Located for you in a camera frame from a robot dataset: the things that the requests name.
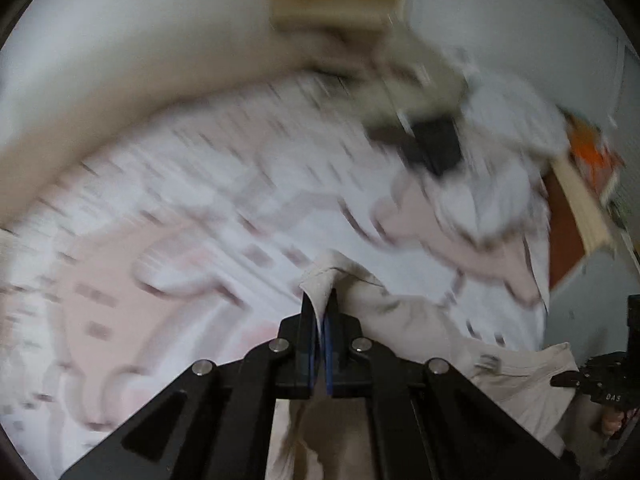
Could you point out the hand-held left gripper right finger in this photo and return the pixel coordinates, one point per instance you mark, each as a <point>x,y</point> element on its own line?
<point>330,355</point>

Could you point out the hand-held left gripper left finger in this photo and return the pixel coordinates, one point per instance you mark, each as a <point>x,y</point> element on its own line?
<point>312,355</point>

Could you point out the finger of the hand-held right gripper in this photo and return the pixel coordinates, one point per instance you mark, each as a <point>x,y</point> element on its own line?
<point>565,379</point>

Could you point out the beige shirt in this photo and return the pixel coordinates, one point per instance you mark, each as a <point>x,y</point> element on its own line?
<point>430,325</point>

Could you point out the person's right hand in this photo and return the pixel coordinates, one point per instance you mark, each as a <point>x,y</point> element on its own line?
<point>612,422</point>

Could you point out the pink cloth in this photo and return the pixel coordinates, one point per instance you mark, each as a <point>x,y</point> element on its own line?
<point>480,255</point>

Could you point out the printed bedsheet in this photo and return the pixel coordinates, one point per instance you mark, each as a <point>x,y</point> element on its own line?
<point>190,240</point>

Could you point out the light wooden board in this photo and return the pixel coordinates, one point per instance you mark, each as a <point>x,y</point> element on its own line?
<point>582,205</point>

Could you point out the orange packet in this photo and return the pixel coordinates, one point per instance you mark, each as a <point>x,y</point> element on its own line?
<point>592,155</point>

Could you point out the white cloth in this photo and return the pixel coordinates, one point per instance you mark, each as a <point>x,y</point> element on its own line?
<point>505,160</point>

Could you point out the black cloth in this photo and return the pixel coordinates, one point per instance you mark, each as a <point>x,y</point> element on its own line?
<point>435,145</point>

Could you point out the khaki cloth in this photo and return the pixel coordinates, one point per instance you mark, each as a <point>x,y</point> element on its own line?
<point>420,75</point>

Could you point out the tan cardboard box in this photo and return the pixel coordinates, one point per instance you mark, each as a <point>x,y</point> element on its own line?
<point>335,5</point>

